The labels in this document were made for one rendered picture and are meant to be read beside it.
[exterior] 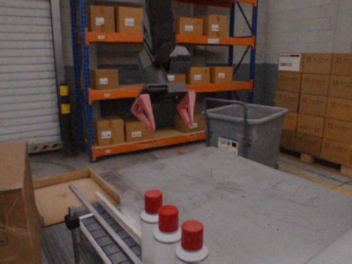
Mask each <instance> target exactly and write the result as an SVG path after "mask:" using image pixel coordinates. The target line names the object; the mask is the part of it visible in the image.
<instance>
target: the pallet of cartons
mask: <svg viewBox="0 0 352 264"><path fill-rule="evenodd" d="M278 72H279V73H278V75H277V82H276V88H277V90H276V98H275V105H274V107H278V108H284V109H289V113H288V114H287V115H286V114H285V118H284V121H283V130H282V133H281V137H280V145H279V149H278V154H277V155H279V156H281V157H286V158H287V159H292V160H295V161H297V162H302V163H304V164H308V165H310V166H315V167H317V168H321V169H324V170H326V171H331V172H332V173H337V174H339V175H341V176H346V177H348V178H352V53H304V52H301V53H283V52H279V55H278ZM280 148H283V149H286V150H288V151H293V152H296V153H301V158H299V157H295V156H292V155H288V154H286V153H281V152H280ZM315 158H319V159H322V160H326V161H328V162H331V163H334V164H338V165H341V169H340V170H338V169H336V168H331V167H329V166H324V165H322V164H317V163H315V162H314V159H315Z"/></svg>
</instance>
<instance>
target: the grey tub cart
mask: <svg viewBox="0 0 352 264"><path fill-rule="evenodd" d="M208 100H209V101H214V102H228V103H232V104H231V105H229V106H223V107H219V108H216V109H209V110H207V108H206V102H207V101H208ZM203 108H204V111H202V112H201V115H202V116H204V119H205V125H206V131H205V136H206V148H207V147H209V146H213V147H215V148H217V149H221V150H223V151H226V152H229V153H232V154H234V155H238V156H240V157H242V158H246V159H248V160H250V161H254V162H257V163H259V164H263V165H264V166H269V167H271V168H273V169H276V170H278V164H277V163H276V160H277V154H278V149H279V145H280V138H281V133H282V130H283V121H284V118H285V114H286V115H287V114H288V113H289V109H284V108H278V107H269V106H264V105H259V104H248V103H244V102H241V101H235V100H226V99H215V98H205V99H204V102H203Z"/></svg>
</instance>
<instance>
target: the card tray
mask: <svg viewBox="0 0 352 264"><path fill-rule="evenodd" d="M32 181H33V187H34V198H35V202H36V209H37V213H38V217H39V219H40V220H41V224H42V225H43V227H44V228H46V227H47V226H52V225H54V224H58V223H61V222H65V215H68V214H69V210H68V207H69V206H73V207H74V208H77V207H79V206H82V204H81V203H80V202H79V200H78V199H77V198H76V196H75V195H74V194H73V192H72V191H71V190H70V189H69V184H73V185H75V187H76V188H77V189H78V190H79V192H80V193H81V194H82V195H83V197H84V198H85V199H86V200H87V201H88V202H89V203H91V204H92V203H94V202H97V201H98V200H97V199H96V197H95V192H99V193H100V194H101V195H103V196H104V198H105V199H107V201H108V202H110V204H111V205H113V207H116V206H121V198H120V194H119V193H118V192H117V191H115V190H114V189H113V188H112V187H110V185H109V184H107V183H106V181H105V180H102V178H101V177H99V176H98V175H97V174H96V173H95V172H94V171H93V170H91V169H90V168H86V169H83V170H76V171H74V172H68V173H63V174H61V175H54V176H51V177H44V178H41V179H34V180H32ZM98 202H99V201H98Z"/></svg>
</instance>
